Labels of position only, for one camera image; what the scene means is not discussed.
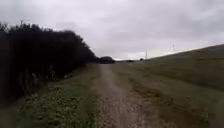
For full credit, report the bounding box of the distant dark tree clump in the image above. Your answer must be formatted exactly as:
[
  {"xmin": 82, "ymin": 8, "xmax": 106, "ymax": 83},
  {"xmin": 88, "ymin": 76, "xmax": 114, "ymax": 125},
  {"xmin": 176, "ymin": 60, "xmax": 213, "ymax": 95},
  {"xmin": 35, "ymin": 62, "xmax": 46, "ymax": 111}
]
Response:
[{"xmin": 96, "ymin": 55, "xmax": 116, "ymax": 65}]

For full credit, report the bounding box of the gravel dirt track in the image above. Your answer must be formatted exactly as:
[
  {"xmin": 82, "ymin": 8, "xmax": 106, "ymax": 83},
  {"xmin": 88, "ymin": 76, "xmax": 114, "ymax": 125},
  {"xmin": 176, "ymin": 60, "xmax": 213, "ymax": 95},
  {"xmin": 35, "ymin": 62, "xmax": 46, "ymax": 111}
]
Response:
[{"xmin": 90, "ymin": 63, "xmax": 168, "ymax": 128}]

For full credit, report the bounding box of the grass verge with weeds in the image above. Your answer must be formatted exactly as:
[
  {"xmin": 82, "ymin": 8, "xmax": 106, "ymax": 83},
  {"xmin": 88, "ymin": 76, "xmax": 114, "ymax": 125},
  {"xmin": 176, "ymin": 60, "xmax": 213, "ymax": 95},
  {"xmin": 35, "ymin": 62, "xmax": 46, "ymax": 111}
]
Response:
[{"xmin": 0, "ymin": 63, "xmax": 101, "ymax": 128}]

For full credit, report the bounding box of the grassy hillside slope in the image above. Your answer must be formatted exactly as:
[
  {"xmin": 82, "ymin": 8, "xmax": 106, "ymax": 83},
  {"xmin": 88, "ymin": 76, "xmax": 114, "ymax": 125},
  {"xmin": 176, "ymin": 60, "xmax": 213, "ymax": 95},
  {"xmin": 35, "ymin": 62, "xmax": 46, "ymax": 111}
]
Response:
[{"xmin": 109, "ymin": 43, "xmax": 224, "ymax": 128}]

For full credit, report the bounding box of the row of dark trees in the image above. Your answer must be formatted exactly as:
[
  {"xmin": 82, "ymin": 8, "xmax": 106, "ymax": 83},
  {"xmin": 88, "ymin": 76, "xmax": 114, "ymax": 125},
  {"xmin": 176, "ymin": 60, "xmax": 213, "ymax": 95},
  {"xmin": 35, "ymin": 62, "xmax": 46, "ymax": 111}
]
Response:
[{"xmin": 0, "ymin": 20, "xmax": 99, "ymax": 107}]

